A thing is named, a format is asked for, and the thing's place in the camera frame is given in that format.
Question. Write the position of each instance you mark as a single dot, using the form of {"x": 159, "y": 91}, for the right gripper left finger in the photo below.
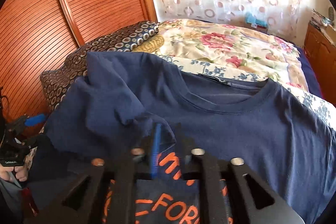
{"x": 82, "y": 201}

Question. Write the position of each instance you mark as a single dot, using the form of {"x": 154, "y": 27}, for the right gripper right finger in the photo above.
{"x": 230, "y": 186}

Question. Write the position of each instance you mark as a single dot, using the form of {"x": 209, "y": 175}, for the navy blue printed t-shirt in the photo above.
{"x": 123, "y": 95}

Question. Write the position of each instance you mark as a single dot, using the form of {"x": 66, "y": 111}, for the left hand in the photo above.
{"x": 8, "y": 173}

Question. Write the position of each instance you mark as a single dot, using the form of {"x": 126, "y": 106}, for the blue white floral sheet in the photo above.
{"x": 323, "y": 109}

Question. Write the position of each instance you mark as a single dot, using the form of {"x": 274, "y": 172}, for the navy blue blanket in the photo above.
{"x": 309, "y": 74}

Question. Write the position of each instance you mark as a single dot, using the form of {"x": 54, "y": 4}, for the wooden louvered wardrobe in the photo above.
{"x": 37, "y": 35}

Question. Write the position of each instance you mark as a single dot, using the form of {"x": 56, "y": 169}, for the floral quilt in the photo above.
{"x": 239, "y": 48}

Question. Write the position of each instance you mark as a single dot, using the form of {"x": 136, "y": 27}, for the wooden cabinet sideboard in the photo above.
{"x": 321, "y": 55}

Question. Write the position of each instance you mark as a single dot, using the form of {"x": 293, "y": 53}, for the blue toy on box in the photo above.
{"x": 253, "y": 21}

